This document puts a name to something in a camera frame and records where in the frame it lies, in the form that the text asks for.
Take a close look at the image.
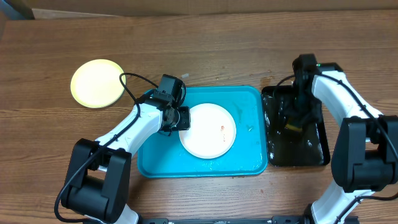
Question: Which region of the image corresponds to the yellow-green rimmed plate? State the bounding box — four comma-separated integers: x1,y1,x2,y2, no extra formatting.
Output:
70,59,124,108

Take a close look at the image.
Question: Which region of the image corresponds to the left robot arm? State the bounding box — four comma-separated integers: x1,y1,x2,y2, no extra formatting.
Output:
54,74,190,224

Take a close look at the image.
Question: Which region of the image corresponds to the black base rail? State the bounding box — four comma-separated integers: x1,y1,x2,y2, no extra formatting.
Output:
136,214,361,224

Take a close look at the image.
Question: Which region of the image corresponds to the black rectangular water tray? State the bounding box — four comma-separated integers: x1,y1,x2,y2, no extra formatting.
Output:
261,86,331,167

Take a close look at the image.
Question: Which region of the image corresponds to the white plate with red stain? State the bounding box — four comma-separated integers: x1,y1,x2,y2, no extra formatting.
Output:
178,103,237,159

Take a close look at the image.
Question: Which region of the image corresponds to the blue plastic tray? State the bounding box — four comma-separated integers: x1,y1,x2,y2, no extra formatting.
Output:
137,86,268,178

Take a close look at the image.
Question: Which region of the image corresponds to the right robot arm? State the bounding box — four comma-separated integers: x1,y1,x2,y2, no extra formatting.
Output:
279,54,397,223

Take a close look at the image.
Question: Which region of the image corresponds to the green yellow sponge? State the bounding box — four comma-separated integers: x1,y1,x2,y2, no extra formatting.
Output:
285,123,302,133

